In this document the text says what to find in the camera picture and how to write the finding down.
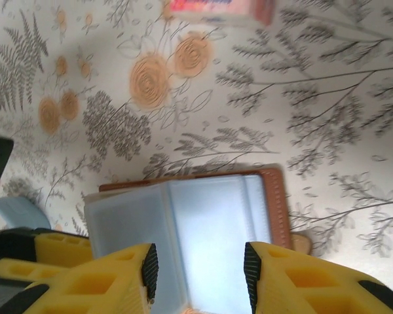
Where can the light blue plastic object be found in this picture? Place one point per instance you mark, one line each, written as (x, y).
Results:
(16, 212)

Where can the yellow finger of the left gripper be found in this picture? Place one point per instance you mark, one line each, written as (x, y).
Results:
(19, 269)
(62, 248)

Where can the floral table cover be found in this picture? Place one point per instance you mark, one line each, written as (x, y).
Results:
(281, 98)

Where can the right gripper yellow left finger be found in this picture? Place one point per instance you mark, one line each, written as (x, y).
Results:
(95, 288)

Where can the pink small box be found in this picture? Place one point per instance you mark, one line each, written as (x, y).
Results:
(216, 13)

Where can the brown leather card holder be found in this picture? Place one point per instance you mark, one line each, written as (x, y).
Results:
(275, 202)

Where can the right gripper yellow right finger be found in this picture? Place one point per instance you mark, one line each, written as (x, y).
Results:
(308, 288)

